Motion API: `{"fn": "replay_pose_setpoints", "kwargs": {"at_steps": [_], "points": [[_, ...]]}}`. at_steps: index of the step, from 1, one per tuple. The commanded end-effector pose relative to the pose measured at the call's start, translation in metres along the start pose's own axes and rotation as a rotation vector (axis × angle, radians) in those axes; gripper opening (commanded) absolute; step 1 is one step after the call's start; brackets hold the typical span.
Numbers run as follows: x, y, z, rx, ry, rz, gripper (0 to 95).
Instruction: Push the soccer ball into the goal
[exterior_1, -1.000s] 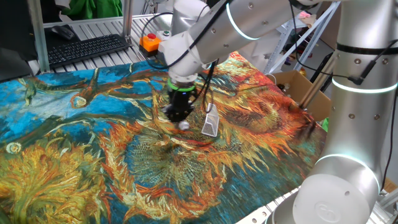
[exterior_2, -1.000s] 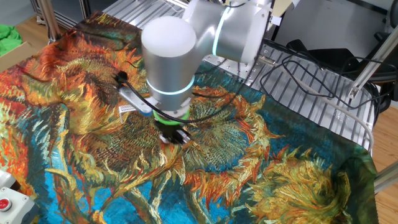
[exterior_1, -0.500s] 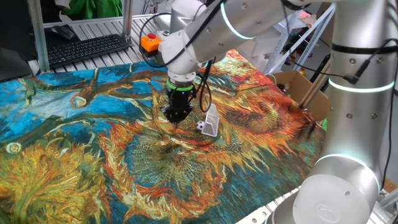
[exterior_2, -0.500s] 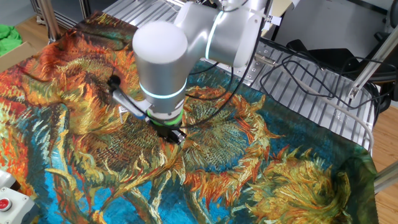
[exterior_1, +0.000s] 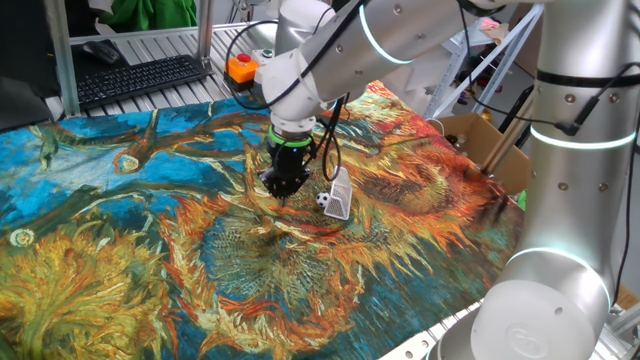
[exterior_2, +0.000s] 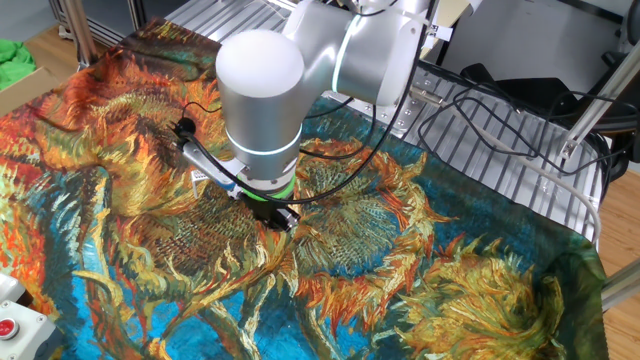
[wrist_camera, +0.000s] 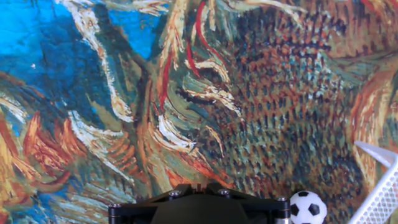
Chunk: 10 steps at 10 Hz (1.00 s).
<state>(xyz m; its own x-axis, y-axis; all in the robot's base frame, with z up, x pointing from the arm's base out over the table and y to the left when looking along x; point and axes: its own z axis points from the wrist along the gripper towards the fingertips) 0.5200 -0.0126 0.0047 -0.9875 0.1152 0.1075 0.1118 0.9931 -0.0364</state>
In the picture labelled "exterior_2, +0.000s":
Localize white cable tag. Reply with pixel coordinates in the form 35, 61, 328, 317
429, 23, 454, 43

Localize black cable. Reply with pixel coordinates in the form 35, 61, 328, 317
439, 74, 640, 197
172, 0, 436, 206
417, 92, 566, 162

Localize aluminium frame strut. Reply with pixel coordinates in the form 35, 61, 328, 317
599, 259, 640, 314
62, 0, 99, 69
558, 42, 640, 161

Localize grey emergency stop box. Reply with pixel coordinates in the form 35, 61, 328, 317
0, 298, 59, 360

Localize sunflower painting tablecloth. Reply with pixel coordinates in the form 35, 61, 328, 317
0, 17, 609, 360

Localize open cardboard box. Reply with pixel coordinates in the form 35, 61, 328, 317
0, 67, 61, 119

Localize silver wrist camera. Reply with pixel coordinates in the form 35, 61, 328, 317
174, 139, 247, 199

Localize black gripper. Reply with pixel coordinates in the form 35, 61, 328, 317
239, 194, 301, 232

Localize grey cable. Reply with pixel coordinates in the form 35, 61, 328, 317
409, 85, 604, 244

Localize green flange ring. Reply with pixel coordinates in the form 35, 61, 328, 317
234, 172, 297, 203

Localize black cables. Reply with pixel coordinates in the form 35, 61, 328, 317
459, 49, 640, 181

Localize green cloth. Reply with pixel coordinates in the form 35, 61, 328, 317
0, 38, 37, 91

